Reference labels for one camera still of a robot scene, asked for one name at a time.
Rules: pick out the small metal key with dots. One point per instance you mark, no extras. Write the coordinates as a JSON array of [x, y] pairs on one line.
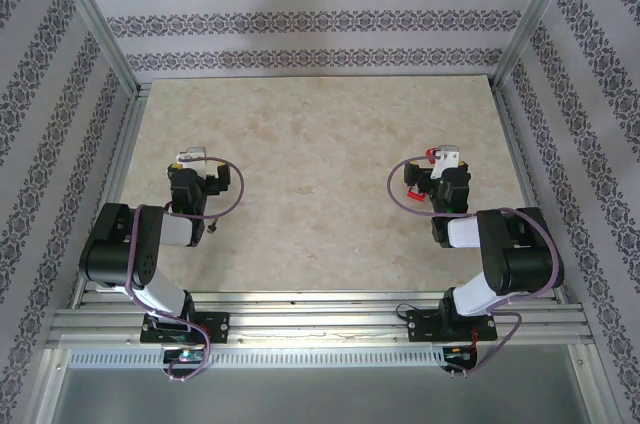
[[212, 229]]

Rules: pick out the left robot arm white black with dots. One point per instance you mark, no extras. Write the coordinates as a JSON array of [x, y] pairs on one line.
[[167, 296]]

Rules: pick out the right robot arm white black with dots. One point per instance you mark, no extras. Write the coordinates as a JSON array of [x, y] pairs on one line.
[[475, 299]]

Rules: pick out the small circuit board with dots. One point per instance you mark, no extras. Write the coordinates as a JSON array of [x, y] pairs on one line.
[[185, 355], [457, 354]]

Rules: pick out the grey metal panel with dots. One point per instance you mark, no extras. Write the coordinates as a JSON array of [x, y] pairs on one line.
[[320, 399]]

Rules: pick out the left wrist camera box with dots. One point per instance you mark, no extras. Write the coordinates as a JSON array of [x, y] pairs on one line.
[[192, 154]]

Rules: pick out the aluminium side rail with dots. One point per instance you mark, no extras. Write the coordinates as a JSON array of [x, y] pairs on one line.
[[524, 169], [119, 164]]

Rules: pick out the aluminium frame post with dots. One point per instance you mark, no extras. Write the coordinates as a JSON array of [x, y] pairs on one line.
[[95, 19], [537, 9]]

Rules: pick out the ribbed aluminium base rail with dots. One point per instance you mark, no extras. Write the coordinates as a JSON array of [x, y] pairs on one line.
[[320, 324]]

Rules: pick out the aluminium frame bar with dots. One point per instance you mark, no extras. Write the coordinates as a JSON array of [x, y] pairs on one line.
[[587, 384], [50, 384]]

